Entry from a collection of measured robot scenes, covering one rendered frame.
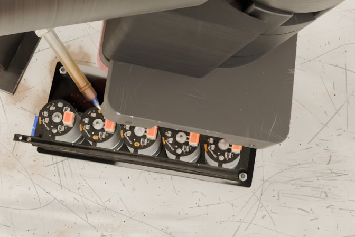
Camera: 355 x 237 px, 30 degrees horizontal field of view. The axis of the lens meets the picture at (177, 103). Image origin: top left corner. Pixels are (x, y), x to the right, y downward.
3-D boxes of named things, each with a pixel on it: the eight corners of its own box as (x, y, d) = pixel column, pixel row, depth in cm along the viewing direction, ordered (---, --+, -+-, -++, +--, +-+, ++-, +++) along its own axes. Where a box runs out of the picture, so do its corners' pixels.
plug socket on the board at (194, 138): (187, 132, 44) (187, 130, 43) (200, 134, 43) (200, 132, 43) (185, 144, 43) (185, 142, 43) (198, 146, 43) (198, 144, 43)
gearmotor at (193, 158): (170, 132, 49) (166, 116, 44) (203, 138, 49) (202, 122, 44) (164, 165, 48) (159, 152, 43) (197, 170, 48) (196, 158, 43)
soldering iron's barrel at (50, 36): (101, 91, 45) (46, 11, 44) (103, 93, 43) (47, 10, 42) (83, 103, 45) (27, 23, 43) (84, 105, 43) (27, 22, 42)
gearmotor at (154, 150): (133, 126, 49) (124, 110, 44) (165, 132, 49) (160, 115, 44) (127, 159, 48) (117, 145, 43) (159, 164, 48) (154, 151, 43)
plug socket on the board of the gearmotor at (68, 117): (63, 112, 44) (61, 110, 44) (75, 114, 44) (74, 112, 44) (61, 124, 44) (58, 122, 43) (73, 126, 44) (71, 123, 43)
